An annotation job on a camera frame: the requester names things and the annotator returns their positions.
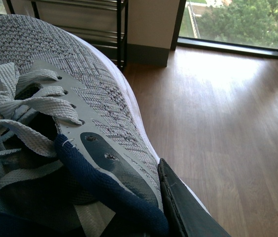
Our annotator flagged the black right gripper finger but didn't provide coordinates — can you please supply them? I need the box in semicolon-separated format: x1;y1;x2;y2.
158;158;229;237

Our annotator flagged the grey knit sneaker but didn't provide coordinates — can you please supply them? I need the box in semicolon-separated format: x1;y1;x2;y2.
0;15;208;237

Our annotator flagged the black metal shoe rack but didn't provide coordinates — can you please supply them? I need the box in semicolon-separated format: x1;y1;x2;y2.
3;0;129;69

